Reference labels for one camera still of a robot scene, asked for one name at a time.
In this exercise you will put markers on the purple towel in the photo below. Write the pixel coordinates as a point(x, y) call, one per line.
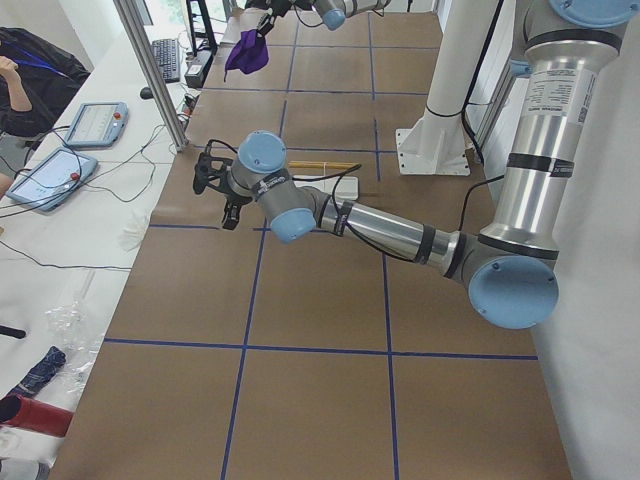
point(249, 55)

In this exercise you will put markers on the dark blue folded cloth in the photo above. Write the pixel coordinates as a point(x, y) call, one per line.
point(41, 374)

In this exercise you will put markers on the teach pendant far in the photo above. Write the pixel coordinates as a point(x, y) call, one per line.
point(97, 125)

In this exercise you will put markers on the teach pendant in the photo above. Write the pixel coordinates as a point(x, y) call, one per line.
point(53, 180)
point(97, 125)

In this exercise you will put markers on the clear plastic bag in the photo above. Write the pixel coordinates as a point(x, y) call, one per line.
point(77, 331)

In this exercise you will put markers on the black keyboard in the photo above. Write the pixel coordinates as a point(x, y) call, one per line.
point(166, 53)

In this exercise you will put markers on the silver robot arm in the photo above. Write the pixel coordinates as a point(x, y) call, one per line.
point(507, 268)
point(332, 13)

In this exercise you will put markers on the black marker pen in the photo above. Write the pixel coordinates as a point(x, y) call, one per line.
point(12, 332)

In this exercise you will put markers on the black power box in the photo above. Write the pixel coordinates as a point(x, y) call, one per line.
point(198, 69)

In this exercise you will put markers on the white wooden towel rack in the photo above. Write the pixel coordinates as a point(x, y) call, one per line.
point(328, 177)

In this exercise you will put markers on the black computer mouse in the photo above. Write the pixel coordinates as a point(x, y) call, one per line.
point(146, 93)

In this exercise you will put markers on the aluminium frame post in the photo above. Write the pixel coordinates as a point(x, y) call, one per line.
point(132, 22)

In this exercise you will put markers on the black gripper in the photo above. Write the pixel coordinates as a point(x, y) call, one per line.
point(235, 195)
point(265, 22)

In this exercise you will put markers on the red cylinder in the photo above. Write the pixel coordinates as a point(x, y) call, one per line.
point(32, 415)

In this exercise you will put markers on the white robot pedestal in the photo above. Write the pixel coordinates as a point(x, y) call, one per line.
point(436, 144)

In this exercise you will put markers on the teach pendant near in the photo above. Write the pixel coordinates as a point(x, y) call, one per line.
point(53, 180)

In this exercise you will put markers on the person in black jacket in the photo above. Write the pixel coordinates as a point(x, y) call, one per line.
point(38, 81)

